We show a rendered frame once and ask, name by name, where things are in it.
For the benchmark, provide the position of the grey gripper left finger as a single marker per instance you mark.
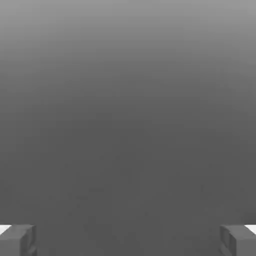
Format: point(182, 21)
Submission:
point(14, 241)

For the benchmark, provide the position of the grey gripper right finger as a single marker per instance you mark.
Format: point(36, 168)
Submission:
point(241, 241)

